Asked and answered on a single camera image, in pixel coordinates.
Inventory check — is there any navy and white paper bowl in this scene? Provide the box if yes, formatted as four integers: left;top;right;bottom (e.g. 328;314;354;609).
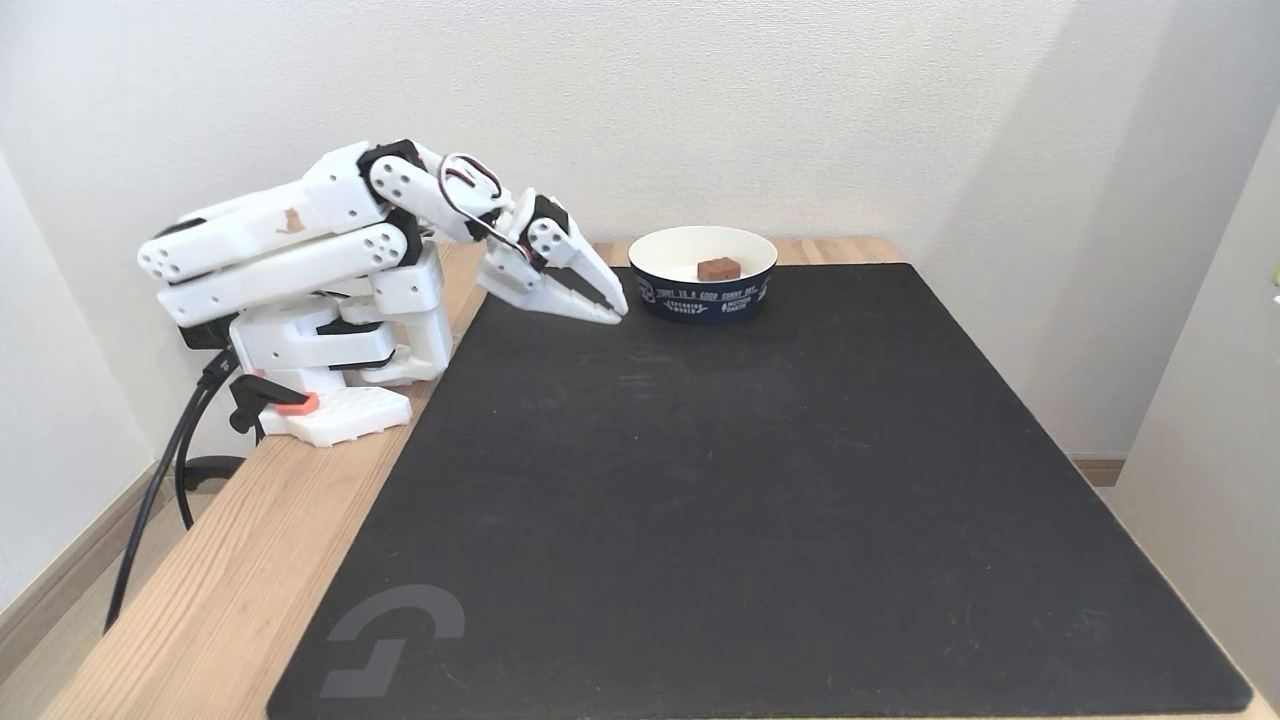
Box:
627;226;779;324

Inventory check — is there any black and orange clamp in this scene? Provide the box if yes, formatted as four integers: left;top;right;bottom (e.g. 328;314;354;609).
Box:
227;371;322;437

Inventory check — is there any black desk mat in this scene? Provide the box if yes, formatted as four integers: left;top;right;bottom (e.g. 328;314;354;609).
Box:
266;263;1255;720

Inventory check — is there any red black white servo wire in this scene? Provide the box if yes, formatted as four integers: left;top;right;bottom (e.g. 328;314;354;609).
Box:
438;152;531;263

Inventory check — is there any black looped cable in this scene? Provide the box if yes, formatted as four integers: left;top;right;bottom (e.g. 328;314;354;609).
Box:
173;378;247;532

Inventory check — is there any black power cable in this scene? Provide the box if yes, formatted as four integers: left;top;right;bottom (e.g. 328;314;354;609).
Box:
103;348;241;635

